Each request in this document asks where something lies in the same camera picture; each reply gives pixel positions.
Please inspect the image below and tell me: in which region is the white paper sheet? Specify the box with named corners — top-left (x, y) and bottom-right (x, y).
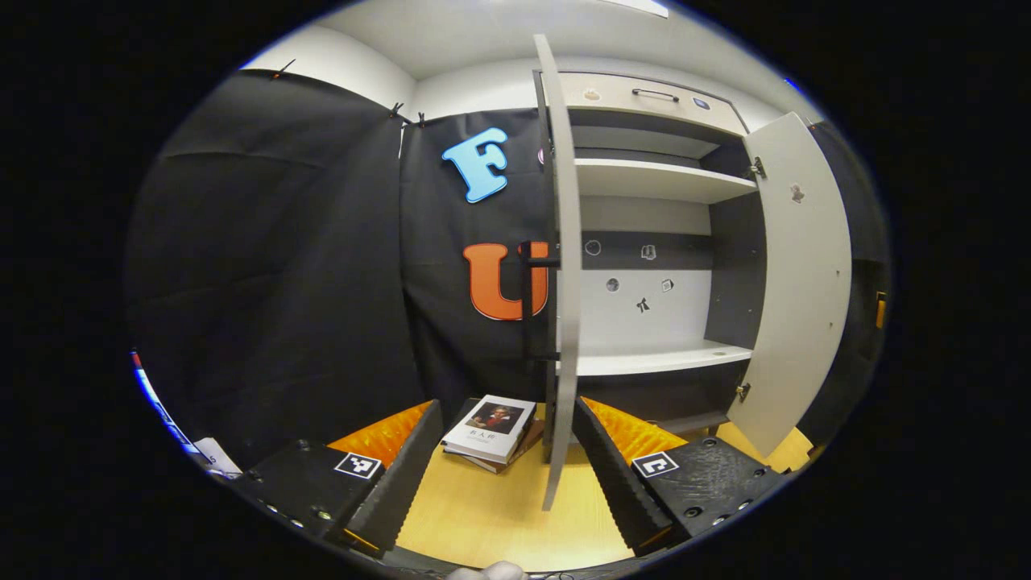
top-left (193, 437), bottom-right (242, 478)

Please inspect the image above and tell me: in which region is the standing banner poster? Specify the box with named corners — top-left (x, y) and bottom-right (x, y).
top-left (129, 350), bottom-right (198, 452)

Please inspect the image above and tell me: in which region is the grey double-door shoe cabinet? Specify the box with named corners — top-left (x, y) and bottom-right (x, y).
top-left (532, 69), bottom-right (766, 464)

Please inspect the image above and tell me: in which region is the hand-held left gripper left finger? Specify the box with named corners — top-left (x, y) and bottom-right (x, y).
top-left (234, 400), bottom-right (446, 557)

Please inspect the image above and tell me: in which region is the grey cabinet door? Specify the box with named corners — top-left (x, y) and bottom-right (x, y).
top-left (520, 34), bottom-right (582, 512)
top-left (727, 111), bottom-right (853, 458)

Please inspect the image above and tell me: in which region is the white cabinet shelf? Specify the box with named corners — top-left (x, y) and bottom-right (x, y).
top-left (573, 158), bottom-right (758, 204)
top-left (556, 340), bottom-right (754, 377)

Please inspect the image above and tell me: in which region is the black backdrop cloth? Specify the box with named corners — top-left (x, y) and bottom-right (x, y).
top-left (125, 68), bottom-right (891, 468)

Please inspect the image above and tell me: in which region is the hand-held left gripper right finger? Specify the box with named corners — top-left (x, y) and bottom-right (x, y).
top-left (572, 398), bottom-right (794, 558)

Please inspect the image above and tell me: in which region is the wide ceiling light panel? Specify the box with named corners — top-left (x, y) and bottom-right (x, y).
top-left (600, 0), bottom-right (669, 19)

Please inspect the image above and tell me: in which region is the grey cabinet drawer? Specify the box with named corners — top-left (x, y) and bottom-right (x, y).
top-left (556, 71), bottom-right (750, 136)

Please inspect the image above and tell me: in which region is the brown book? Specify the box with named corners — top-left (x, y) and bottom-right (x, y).
top-left (447, 419), bottom-right (547, 474)

